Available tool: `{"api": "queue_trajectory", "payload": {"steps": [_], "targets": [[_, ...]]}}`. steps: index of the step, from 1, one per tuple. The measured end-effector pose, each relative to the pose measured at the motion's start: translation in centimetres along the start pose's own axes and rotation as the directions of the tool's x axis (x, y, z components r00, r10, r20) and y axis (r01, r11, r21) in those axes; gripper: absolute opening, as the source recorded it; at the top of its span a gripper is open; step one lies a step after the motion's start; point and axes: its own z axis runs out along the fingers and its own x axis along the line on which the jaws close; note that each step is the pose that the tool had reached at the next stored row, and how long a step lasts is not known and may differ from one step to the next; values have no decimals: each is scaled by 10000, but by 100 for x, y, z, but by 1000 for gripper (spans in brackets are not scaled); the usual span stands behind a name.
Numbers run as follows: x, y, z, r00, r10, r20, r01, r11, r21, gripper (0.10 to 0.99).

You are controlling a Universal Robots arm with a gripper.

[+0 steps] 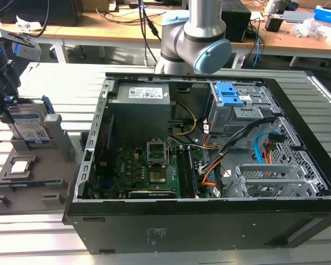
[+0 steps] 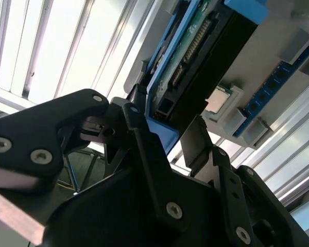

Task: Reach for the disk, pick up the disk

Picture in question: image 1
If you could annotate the hard disk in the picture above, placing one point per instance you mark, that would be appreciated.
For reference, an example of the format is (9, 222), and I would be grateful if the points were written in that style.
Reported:
(30, 127)

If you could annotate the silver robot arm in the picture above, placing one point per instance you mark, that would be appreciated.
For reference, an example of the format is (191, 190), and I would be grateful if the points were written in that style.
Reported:
(198, 30)

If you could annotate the metal disk bay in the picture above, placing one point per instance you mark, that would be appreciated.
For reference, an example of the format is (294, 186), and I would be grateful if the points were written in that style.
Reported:
(264, 168)

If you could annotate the white crumpled paper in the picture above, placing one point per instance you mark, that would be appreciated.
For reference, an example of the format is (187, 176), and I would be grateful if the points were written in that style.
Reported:
(27, 23)

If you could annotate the black monitor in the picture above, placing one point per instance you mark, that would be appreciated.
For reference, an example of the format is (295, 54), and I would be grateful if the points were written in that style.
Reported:
(60, 12)

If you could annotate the silver CPU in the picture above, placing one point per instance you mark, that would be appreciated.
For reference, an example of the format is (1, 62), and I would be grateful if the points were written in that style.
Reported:
(19, 167)

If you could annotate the grey parts rack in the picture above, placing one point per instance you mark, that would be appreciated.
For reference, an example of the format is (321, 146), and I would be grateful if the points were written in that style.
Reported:
(44, 171)

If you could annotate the dark RAM stick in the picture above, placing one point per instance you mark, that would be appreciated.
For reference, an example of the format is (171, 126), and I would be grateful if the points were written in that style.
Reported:
(30, 183)

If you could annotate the wooden desk with monitor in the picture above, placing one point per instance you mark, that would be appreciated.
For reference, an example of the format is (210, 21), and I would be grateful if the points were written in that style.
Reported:
(113, 30)

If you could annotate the grey power supply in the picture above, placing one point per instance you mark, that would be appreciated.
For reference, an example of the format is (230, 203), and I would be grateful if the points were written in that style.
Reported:
(138, 116)

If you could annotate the green motherboard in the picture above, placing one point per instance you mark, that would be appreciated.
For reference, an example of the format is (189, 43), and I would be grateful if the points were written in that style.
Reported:
(132, 171)

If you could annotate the CPU socket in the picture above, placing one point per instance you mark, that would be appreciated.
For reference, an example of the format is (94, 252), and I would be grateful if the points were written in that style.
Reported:
(157, 150)

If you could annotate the black graphics card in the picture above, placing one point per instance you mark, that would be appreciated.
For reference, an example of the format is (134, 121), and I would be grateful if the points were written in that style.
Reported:
(154, 194)

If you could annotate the black RAM stick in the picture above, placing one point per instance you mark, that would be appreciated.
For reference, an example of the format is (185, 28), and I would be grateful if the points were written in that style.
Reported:
(193, 176)

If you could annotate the blue plastic drive latch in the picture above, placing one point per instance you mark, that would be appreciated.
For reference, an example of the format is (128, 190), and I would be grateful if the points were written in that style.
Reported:
(227, 95)

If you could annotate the grey metal drive cage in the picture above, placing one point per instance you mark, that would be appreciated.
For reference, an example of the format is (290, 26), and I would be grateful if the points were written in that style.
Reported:
(226, 121)

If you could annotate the black PC case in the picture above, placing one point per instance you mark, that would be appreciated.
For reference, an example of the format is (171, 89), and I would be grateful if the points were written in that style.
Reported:
(182, 229)

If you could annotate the white power strip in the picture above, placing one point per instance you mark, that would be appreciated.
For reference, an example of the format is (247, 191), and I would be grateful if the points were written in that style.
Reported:
(238, 61)

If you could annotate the black box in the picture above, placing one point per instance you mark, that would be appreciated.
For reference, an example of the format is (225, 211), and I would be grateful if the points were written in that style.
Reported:
(237, 22)

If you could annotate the wooden desk with boxes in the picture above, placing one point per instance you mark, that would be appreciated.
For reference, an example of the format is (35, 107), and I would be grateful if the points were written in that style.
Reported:
(287, 41)

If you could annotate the grey flat box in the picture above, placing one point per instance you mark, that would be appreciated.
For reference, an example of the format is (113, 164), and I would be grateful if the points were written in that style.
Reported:
(298, 17)

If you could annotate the white crumpled plastic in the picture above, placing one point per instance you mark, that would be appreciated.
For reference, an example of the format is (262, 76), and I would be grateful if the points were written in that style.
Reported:
(310, 27)

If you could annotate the blue cardboard box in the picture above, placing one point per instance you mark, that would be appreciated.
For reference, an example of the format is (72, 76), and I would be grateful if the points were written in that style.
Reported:
(326, 13)

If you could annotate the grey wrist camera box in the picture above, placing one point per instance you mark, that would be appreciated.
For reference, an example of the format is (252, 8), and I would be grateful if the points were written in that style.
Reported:
(26, 50)

